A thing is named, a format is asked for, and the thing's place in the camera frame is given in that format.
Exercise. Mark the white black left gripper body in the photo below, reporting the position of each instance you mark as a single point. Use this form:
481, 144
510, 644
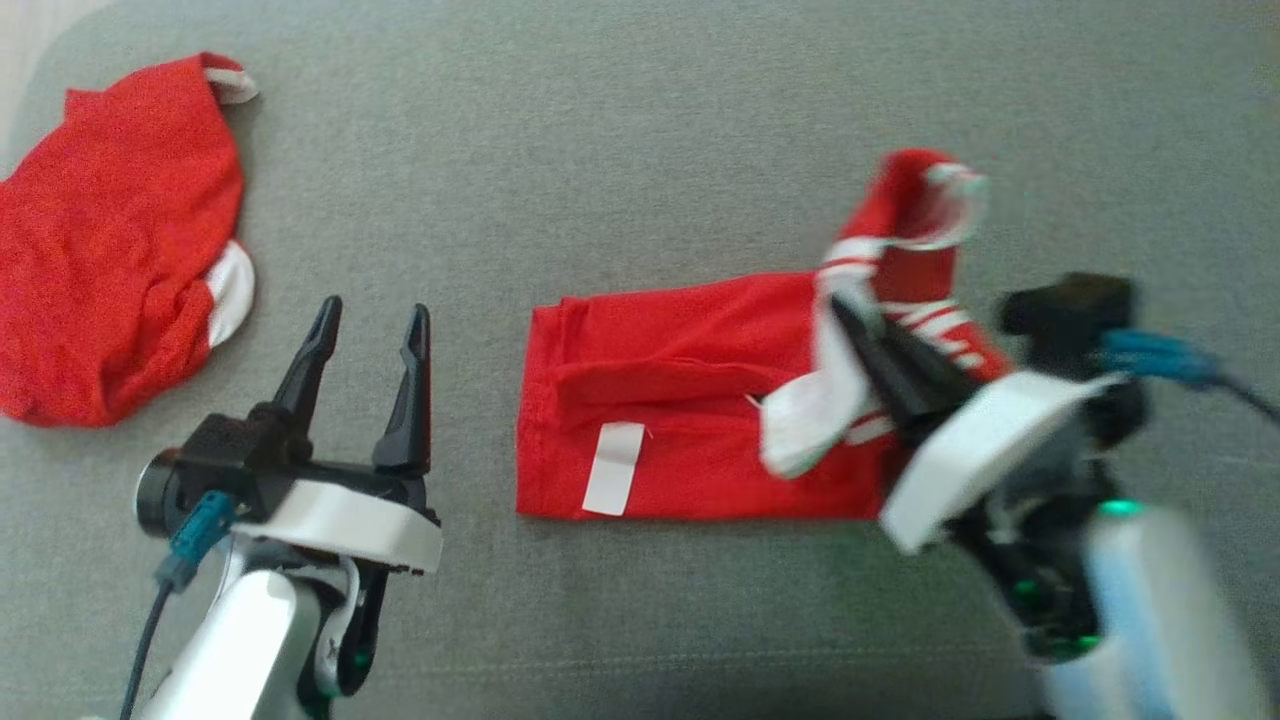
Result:
350, 525

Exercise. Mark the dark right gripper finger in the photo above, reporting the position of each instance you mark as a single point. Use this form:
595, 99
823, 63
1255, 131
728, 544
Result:
890, 385
940, 385

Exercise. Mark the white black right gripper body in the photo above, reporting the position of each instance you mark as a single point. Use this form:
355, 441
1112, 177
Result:
990, 450

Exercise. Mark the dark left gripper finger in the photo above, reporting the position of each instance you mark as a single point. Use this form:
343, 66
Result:
308, 370
410, 410

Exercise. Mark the red basketball jersey white trim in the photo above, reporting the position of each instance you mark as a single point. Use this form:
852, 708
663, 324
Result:
680, 330

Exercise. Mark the red mesh garment white hem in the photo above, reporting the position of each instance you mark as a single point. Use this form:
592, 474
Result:
110, 240

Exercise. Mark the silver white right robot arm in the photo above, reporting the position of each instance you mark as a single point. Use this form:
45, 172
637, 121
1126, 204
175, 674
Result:
1160, 620

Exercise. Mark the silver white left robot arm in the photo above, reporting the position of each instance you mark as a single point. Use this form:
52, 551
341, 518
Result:
240, 650

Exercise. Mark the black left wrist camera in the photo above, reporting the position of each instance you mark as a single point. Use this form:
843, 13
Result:
215, 460

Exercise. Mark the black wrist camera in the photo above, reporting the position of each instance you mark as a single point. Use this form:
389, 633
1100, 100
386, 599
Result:
215, 460
1070, 305

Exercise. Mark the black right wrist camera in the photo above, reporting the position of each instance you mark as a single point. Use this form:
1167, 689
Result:
1070, 305

